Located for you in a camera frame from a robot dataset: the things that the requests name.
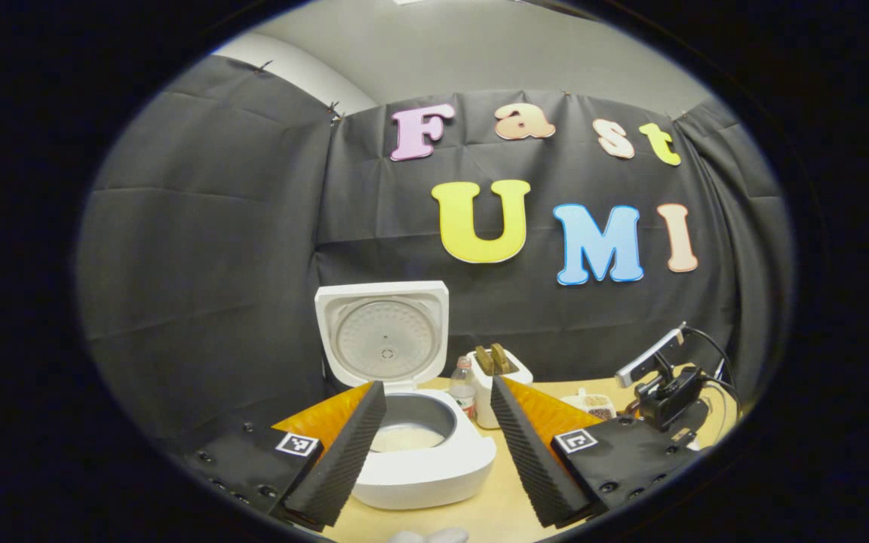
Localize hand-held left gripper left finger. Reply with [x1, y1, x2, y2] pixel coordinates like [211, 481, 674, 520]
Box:
[178, 381, 388, 529]

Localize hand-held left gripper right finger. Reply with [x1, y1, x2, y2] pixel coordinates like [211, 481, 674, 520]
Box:
[490, 376, 707, 529]

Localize white rice cooker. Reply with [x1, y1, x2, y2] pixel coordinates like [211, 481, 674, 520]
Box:
[315, 281, 497, 511]

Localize white divided grain dish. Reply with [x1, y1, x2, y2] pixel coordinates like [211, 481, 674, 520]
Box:
[563, 388, 618, 422]

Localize white toaster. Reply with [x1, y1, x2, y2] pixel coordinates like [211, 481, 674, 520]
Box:
[467, 345, 535, 429]

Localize clear plastic bottle red label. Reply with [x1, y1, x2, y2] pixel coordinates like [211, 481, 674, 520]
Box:
[450, 356, 478, 420]

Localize black backdrop cloth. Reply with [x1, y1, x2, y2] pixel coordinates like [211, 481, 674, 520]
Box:
[76, 54, 796, 442]

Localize black cable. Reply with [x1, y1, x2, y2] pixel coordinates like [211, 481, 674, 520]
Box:
[683, 326, 742, 423]

